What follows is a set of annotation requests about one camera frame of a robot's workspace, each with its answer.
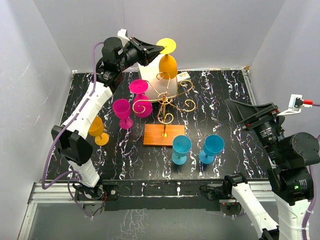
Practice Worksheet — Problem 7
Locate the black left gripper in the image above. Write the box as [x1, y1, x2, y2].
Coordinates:
[117, 37, 165, 72]

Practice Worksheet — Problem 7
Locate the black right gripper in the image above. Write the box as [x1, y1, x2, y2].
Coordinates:
[224, 97, 285, 163]

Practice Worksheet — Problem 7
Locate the orange wine glass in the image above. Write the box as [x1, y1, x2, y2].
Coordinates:
[88, 116, 109, 146]
[156, 37, 178, 80]

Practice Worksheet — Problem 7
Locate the blue wine glass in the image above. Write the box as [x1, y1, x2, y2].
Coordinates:
[171, 135, 192, 165]
[199, 134, 225, 165]

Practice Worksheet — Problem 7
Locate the pink wine glass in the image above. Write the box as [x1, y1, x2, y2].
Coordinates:
[112, 98, 133, 130]
[129, 79, 153, 118]

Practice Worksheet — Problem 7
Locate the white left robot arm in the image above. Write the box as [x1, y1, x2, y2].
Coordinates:
[51, 37, 165, 200]

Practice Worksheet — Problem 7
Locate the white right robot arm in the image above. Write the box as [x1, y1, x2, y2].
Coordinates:
[222, 96, 320, 240]

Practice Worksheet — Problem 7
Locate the white cylindrical container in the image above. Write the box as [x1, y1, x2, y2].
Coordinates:
[138, 57, 178, 103]

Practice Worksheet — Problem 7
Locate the small white tag box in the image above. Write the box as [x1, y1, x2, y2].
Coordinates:
[176, 71, 190, 83]

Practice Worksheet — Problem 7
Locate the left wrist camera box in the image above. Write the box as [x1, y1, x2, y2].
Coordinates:
[117, 28, 130, 46]

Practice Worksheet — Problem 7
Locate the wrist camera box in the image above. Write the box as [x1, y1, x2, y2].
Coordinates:
[278, 94, 314, 116]
[117, 28, 130, 46]

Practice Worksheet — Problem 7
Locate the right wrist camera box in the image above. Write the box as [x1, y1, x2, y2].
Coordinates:
[278, 94, 314, 116]

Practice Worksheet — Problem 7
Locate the gold wire wine glass rack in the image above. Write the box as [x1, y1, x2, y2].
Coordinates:
[143, 79, 196, 147]

